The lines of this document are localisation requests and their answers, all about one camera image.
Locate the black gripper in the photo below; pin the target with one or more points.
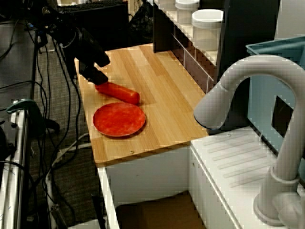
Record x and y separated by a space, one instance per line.
87 48

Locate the red toy sausage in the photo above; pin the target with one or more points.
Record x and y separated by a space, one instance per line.
119 93

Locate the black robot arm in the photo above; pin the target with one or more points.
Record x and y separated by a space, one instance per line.
60 23

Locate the red round plate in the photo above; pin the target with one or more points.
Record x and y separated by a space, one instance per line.
119 120

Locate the black mesh bag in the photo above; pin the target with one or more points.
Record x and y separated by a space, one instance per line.
141 22

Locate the green clamp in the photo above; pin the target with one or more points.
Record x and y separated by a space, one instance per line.
28 107

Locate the tiled backsplash with shelf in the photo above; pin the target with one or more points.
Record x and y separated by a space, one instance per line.
190 59

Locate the small white lidded jar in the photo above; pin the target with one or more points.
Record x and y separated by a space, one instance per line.
186 10

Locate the large white lidded jar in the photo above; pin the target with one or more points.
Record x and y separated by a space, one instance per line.
206 31

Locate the white toy kitchen cabinet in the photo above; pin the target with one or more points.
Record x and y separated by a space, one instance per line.
152 174

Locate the dark upright panel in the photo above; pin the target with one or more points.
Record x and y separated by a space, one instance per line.
243 26

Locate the teal plastic bin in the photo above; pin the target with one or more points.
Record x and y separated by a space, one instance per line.
262 100

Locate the grey toy faucet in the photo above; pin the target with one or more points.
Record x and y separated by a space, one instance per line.
289 133

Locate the aluminium frame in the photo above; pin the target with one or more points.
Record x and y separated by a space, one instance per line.
20 167

